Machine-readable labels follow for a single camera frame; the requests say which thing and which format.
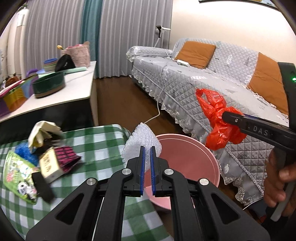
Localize white bubble wrap piece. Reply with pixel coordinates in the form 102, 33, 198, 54
121, 123, 162, 172

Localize red plastic bag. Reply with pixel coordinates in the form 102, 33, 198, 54
196, 88, 246, 151

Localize black pink printed pouch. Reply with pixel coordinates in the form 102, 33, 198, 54
54, 146, 81, 173

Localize cream cardboard box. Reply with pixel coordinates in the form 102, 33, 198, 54
39, 147, 64, 183

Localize black rectangular sponge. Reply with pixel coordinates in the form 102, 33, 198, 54
32, 172, 55, 203

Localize cream paper bag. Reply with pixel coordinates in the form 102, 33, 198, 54
28, 120, 63, 153

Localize green snack packet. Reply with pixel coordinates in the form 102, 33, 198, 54
3, 151, 40, 205

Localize blue plastic bag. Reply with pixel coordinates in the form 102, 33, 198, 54
15, 142, 39, 166

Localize pink trash bucket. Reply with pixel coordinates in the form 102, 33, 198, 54
144, 133, 220, 210

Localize person right hand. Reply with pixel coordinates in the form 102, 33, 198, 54
263, 150, 296, 208

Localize green checkered tablecloth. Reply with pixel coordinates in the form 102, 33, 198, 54
1, 124, 173, 240

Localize orange cushion near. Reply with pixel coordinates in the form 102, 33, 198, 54
247, 52, 288, 115

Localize orange cushion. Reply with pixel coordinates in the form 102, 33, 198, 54
175, 41, 216, 69
247, 52, 288, 115

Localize grey quilted sofa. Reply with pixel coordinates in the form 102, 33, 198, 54
126, 38, 289, 205

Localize white top coffee table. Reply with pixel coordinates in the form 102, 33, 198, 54
0, 60, 99, 140

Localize orange cushion far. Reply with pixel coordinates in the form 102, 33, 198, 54
175, 41, 216, 69

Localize white power strip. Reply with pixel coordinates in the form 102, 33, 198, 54
176, 60, 190, 67

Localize dark green round tin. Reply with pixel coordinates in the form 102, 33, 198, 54
32, 71, 66, 98

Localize pink quilted basket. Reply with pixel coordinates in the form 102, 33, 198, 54
61, 41, 90, 67

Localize black hat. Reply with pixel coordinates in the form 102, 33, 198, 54
55, 54, 76, 72

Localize stacked coloured bowls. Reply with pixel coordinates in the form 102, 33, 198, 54
43, 58, 58, 72

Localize grey curtains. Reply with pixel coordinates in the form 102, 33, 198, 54
25, 1, 173, 78

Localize colourful storage box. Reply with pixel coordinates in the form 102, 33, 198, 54
0, 74, 39, 117

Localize brown figurine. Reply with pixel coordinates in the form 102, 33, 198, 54
5, 74, 20, 87

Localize teal curtain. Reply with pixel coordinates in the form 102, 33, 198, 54
80, 0, 103, 61

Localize white floor air conditioner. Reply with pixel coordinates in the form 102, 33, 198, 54
1, 5, 29, 78

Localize white power cable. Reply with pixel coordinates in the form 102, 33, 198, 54
142, 49, 176, 125

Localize wall picture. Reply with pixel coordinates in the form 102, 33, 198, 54
199, 0, 277, 9

